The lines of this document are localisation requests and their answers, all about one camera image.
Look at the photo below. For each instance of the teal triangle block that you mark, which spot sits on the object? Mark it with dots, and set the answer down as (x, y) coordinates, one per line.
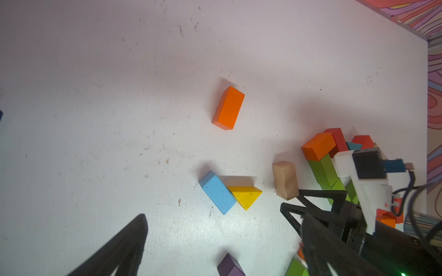
(354, 146)

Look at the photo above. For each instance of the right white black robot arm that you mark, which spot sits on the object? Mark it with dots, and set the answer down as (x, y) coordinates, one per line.
(396, 252)

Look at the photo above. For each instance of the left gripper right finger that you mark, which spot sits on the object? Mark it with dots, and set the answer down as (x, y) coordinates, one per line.
(327, 255)

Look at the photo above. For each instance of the red block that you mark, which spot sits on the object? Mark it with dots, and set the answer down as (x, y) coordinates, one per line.
(339, 140)
(397, 203)
(364, 140)

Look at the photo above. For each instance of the yellow triangle block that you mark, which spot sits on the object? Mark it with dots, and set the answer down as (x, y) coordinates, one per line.
(245, 195)

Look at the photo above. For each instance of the cup of pencils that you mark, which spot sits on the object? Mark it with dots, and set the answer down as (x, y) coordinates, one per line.
(424, 223)

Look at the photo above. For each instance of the green block bottom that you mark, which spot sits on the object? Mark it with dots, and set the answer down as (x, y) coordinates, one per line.
(296, 269)

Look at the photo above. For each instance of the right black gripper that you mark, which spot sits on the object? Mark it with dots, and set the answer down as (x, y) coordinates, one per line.
(348, 220)

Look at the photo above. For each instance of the orange block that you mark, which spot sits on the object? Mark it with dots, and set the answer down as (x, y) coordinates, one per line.
(319, 146)
(300, 252)
(228, 109)
(386, 220)

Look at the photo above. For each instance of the natural wood block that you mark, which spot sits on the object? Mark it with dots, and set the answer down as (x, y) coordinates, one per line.
(286, 183)

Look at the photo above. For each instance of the green block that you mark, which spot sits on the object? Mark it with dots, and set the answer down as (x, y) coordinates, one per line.
(349, 188)
(324, 172)
(296, 269)

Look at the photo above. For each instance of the purple cube block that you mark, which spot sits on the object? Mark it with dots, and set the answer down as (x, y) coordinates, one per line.
(229, 266)

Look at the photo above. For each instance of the light blue long block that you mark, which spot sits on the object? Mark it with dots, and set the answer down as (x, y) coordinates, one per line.
(217, 192)

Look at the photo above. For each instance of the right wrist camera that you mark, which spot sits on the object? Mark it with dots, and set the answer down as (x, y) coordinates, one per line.
(376, 181)

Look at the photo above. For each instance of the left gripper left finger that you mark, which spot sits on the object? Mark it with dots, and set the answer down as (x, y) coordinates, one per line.
(121, 256)

